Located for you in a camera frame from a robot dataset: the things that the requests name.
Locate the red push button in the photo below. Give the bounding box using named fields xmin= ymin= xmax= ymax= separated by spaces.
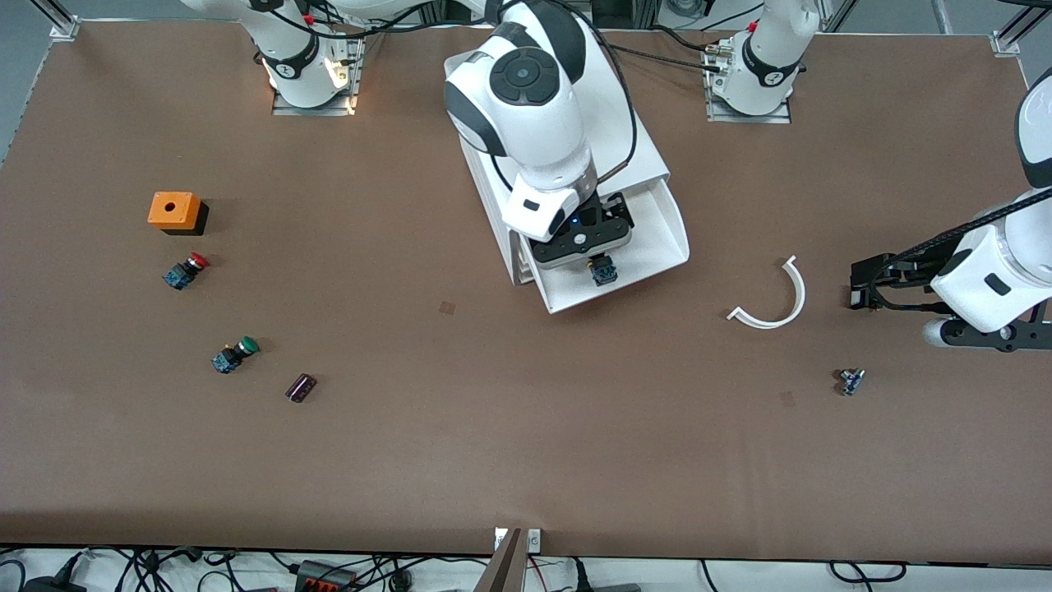
xmin=163 ymin=253 xmax=211 ymax=290

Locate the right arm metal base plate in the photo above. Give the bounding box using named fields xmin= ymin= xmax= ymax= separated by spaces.
xmin=271 ymin=37 xmax=364 ymax=116

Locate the green push button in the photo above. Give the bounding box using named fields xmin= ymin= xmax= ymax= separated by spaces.
xmin=212 ymin=336 xmax=261 ymax=375

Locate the brown table cover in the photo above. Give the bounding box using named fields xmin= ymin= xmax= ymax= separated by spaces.
xmin=0 ymin=18 xmax=1052 ymax=568

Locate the orange button box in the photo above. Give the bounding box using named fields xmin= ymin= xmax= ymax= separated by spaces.
xmin=148 ymin=192 xmax=210 ymax=237

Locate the white curved plastic strip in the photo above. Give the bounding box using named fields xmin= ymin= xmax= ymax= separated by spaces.
xmin=727 ymin=256 xmax=806 ymax=330

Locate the black cable on table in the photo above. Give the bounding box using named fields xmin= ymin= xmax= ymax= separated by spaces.
xmin=612 ymin=43 xmax=728 ymax=73

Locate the aluminium frame profile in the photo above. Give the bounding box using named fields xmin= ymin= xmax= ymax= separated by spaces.
xmin=990 ymin=0 xmax=1052 ymax=57
xmin=33 ymin=0 xmax=81 ymax=42

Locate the black orange power strip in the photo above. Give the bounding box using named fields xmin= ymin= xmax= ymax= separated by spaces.
xmin=294 ymin=561 xmax=358 ymax=592

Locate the black cable loop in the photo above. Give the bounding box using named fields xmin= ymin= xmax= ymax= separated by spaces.
xmin=828 ymin=561 xmax=907 ymax=585

